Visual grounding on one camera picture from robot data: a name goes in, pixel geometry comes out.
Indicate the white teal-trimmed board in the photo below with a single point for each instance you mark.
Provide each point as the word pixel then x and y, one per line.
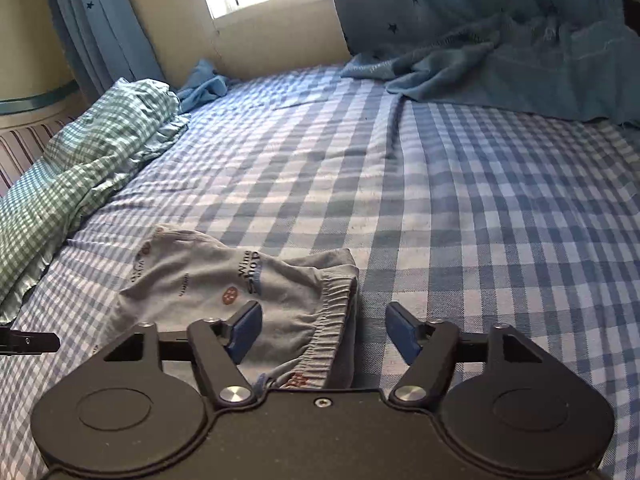
pixel 30 105

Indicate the green checked quilt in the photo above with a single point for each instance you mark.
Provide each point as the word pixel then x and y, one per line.
pixel 95 150

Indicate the grey printed pants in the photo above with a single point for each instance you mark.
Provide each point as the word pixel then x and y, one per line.
pixel 210 280

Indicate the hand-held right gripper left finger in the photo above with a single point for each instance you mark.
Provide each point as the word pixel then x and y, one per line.
pixel 244 332

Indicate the small blue cloth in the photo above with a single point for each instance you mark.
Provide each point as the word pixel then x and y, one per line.
pixel 202 87

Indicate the blue towel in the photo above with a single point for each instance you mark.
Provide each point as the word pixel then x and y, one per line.
pixel 425 67

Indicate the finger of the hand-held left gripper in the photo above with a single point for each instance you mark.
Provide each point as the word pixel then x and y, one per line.
pixel 30 341

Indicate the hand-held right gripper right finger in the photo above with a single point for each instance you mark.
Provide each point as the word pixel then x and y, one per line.
pixel 402 332

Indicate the blue checked bed sheet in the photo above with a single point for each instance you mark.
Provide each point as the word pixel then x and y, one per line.
pixel 450 220

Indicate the striped fabric headboard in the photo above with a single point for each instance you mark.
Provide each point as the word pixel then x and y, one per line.
pixel 27 147

